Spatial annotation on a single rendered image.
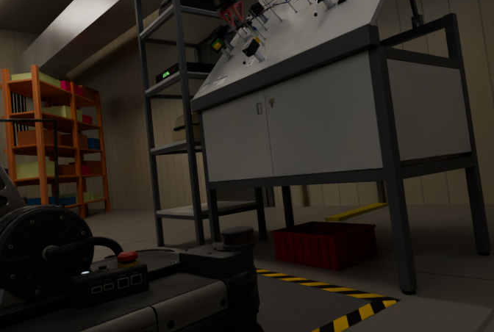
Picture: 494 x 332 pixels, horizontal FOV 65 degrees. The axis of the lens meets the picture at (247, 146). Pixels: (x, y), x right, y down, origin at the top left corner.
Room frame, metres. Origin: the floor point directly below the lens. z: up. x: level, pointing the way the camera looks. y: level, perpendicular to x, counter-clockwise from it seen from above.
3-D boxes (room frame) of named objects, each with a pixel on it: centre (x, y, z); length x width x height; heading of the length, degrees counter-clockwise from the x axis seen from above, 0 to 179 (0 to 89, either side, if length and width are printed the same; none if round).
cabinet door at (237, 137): (1.93, 0.06, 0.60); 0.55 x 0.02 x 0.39; 37
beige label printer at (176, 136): (2.44, 0.28, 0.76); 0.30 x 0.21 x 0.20; 131
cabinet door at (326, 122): (1.49, -0.27, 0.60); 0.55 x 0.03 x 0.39; 37
